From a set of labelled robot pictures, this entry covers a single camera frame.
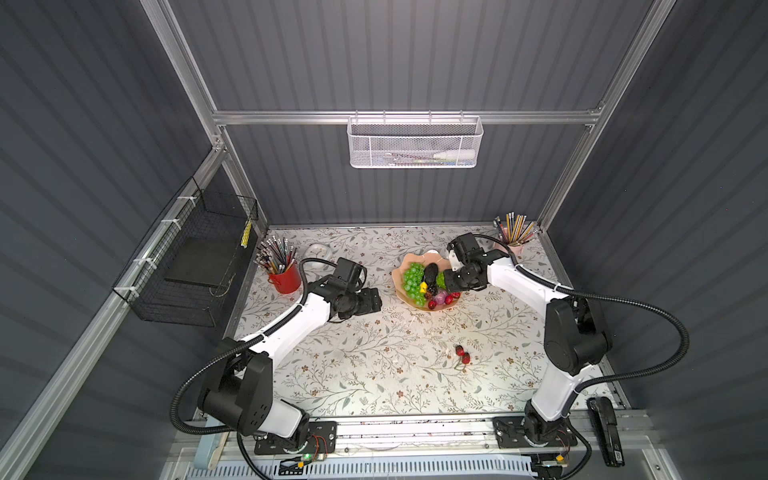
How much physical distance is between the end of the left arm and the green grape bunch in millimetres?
155

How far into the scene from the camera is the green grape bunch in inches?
37.6

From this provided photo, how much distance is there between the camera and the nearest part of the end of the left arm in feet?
2.08
